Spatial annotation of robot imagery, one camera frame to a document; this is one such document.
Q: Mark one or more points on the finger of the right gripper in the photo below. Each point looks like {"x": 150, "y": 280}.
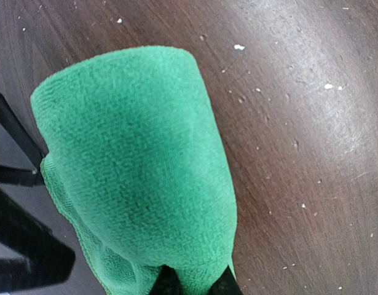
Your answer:
{"x": 16, "y": 176}

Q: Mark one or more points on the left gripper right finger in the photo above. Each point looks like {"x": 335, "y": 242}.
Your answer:
{"x": 225, "y": 285}

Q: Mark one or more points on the green microfiber towel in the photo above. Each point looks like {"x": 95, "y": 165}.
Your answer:
{"x": 137, "y": 166}

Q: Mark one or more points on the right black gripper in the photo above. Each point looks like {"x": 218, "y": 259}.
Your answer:
{"x": 44, "y": 261}

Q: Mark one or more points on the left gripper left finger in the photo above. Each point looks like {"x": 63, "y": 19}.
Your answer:
{"x": 167, "y": 283}

